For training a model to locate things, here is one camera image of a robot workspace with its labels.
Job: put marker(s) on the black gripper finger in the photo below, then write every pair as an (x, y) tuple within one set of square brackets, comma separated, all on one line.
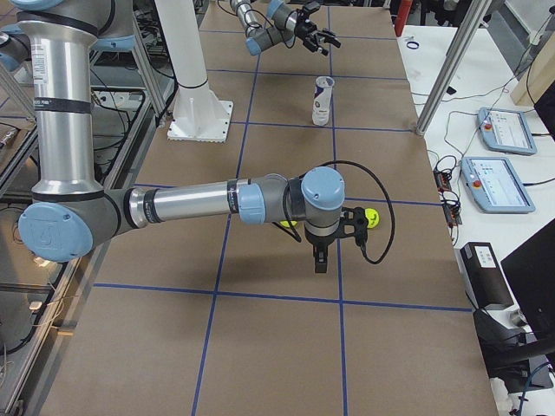
[(320, 261), (315, 47), (327, 36)]

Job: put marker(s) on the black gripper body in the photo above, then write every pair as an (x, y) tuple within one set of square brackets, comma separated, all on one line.
[(318, 241), (301, 32)]

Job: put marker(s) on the yellow tennis ball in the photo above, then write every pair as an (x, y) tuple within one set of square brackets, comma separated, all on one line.
[(288, 224), (372, 216)]

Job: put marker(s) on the clear tennis ball can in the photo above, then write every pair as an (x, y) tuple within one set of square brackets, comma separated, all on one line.
[(322, 99)]

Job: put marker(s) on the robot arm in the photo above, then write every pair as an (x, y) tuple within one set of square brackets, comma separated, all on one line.
[(283, 25), (72, 213)]

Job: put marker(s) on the black box with label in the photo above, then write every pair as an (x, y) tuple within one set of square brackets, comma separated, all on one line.
[(483, 271)]

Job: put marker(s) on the teach pendant near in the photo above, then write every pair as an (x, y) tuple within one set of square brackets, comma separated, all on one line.
[(494, 185)]

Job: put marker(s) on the teach pendant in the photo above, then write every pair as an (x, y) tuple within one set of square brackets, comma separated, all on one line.
[(494, 185), (506, 131)]

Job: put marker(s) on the teach pendant far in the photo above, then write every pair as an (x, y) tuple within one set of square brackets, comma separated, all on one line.
[(506, 131)]

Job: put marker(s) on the black computer monitor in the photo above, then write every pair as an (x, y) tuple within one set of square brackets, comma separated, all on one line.
[(529, 270)]

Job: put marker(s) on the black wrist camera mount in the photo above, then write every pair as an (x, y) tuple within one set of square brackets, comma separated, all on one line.
[(353, 223), (308, 9)]

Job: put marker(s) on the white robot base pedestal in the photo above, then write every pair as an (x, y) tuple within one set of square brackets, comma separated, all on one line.
[(198, 114)]

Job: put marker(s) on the aluminium frame post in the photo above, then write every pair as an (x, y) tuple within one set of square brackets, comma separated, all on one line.
[(455, 53)]

